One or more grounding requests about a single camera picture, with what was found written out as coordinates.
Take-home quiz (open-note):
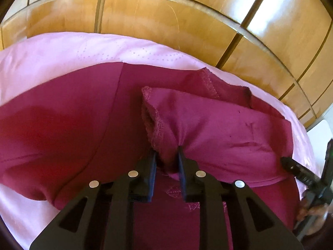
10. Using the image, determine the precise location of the pink bed sheet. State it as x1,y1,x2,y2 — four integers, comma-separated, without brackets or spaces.
0,31,319,250

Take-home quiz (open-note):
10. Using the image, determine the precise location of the person's right hand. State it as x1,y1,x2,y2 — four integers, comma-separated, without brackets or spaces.
296,197,330,235

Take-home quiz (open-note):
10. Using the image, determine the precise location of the maroon embroidered sweater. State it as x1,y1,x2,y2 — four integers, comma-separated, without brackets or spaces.
1,63,299,249

